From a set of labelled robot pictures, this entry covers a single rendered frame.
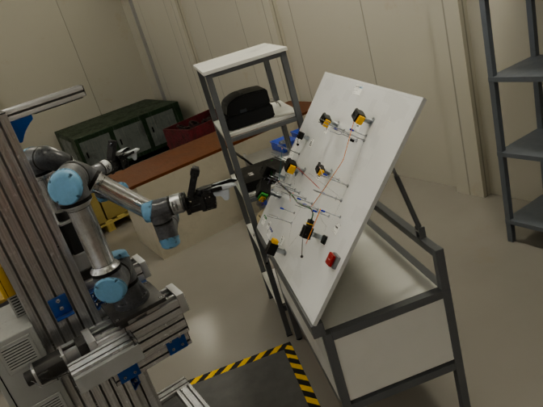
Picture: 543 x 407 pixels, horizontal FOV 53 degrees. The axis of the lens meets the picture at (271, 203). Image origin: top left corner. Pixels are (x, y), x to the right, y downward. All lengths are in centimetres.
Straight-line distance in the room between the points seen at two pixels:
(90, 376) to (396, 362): 130
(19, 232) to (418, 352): 176
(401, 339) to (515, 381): 88
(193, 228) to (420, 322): 348
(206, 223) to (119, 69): 650
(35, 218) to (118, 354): 62
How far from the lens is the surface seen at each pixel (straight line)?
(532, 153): 402
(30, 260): 235
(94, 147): 956
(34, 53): 1131
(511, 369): 330
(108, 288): 211
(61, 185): 199
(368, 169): 231
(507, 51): 463
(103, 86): 1155
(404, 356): 259
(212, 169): 557
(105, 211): 688
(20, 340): 240
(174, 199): 199
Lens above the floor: 219
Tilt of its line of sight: 21 degrees down
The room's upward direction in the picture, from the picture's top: 16 degrees counter-clockwise
